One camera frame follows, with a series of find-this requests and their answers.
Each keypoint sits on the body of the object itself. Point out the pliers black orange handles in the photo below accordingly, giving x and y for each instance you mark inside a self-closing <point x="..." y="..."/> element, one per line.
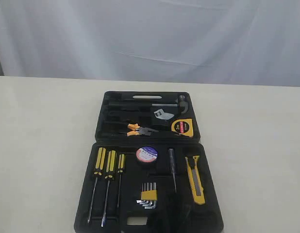
<point x="129" y="129"/>

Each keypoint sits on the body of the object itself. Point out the yellow tape measure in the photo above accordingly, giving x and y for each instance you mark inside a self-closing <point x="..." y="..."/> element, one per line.
<point x="183" y="127"/>

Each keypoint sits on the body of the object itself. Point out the black PVC insulating tape roll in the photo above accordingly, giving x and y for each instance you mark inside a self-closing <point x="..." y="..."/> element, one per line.
<point x="147" y="156"/>

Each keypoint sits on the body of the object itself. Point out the black plastic tool case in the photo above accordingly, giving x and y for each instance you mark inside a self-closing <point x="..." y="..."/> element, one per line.
<point x="147" y="171"/>

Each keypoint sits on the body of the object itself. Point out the yellow utility knife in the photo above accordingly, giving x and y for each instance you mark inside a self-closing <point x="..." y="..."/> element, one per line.
<point x="194" y="179"/>

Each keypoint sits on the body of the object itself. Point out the silver adjustable wrench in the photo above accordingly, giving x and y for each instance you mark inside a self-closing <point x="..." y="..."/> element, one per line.
<point x="162" y="115"/>

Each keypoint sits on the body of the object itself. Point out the small yellow black screwdriver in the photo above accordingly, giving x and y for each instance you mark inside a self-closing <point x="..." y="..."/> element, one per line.
<point x="120" y="170"/>

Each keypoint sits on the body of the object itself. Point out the medium yellow black screwdriver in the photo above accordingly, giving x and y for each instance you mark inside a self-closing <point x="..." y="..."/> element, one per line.
<point x="110" y="172"/>

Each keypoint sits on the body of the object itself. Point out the large yellow black screwdriver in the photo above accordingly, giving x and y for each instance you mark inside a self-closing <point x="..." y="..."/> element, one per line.
<point x="98" y="172"/>

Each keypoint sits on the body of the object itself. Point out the hex key set yellow holder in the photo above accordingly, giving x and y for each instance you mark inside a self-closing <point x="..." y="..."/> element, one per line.
<point x="148" y="196"/>

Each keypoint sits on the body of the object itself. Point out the white backdrop curtain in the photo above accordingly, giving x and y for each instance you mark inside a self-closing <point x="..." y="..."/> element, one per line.
<point x="255" y="42"/>

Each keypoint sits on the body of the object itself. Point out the claw hammer black handle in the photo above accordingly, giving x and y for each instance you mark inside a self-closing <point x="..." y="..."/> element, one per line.
<point x="181" y="104"/>

